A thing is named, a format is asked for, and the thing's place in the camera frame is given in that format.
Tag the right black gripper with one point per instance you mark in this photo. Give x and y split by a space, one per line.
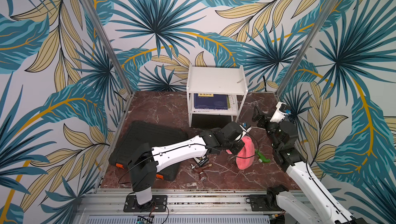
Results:
264 122

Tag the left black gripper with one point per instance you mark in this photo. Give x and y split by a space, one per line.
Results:
235 150

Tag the pink fluffy cloth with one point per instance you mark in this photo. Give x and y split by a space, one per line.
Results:
246 155

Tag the white two-tier bookshelf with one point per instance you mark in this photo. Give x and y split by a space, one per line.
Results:
215 80

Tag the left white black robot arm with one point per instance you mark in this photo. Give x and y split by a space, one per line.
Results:
146 161

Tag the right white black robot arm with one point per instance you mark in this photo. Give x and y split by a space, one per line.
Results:
283 134

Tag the black screwdriver bit holder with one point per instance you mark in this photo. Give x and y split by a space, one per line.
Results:
201 161

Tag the red-brown small tool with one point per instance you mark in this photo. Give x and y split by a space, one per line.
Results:
201 171

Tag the dark blue book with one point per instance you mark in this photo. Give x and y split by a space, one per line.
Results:
211 101

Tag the black plastic tool case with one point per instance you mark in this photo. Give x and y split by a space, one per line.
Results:
139 133

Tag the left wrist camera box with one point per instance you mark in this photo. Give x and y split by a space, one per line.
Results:
246 128

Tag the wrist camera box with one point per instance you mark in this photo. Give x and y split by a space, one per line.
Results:
281 112
246 128

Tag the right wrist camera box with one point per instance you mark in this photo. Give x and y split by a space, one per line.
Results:
281 112

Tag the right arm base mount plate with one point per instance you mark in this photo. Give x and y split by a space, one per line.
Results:
263 203

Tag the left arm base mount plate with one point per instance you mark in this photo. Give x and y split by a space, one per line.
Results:
158 204

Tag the aluminium front rail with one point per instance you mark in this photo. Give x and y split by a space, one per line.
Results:
184 206

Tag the right aluminium corner post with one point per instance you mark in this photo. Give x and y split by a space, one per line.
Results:
322 17

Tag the aluminium corner post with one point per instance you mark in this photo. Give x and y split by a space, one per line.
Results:
92 14
322 17

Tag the left aluminium corner post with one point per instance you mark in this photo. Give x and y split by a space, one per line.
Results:
92 14

